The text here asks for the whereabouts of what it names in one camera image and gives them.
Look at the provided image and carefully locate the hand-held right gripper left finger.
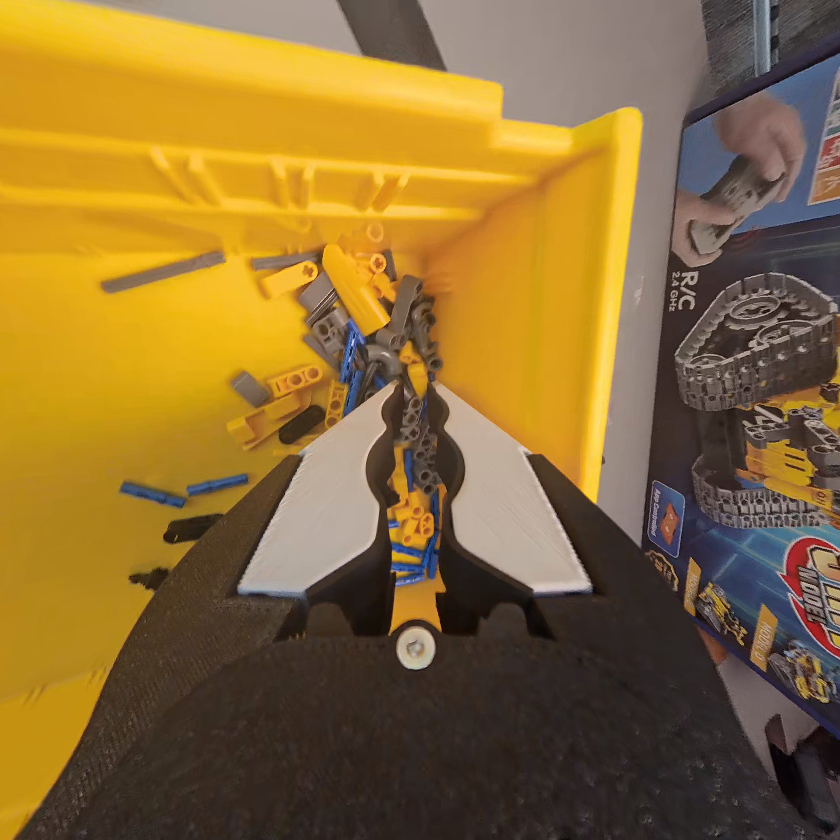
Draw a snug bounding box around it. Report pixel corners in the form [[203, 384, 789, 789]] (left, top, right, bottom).
[[236, 382, 403, 599]]

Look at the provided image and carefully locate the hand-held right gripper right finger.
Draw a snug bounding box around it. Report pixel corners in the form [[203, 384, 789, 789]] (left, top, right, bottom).
[[427, 382, 593, 598]]

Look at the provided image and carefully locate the yellow storage bin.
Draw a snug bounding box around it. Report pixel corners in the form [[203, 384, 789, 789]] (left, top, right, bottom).
[[0, 0, 644, 836]]

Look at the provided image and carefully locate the heap of lego parts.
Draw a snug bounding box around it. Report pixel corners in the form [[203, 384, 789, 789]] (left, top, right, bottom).
[[100, 220, 455, 589]]

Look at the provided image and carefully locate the blue printed toy box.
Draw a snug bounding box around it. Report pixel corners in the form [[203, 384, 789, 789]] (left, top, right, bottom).
[[641, 46, 840, 744]]

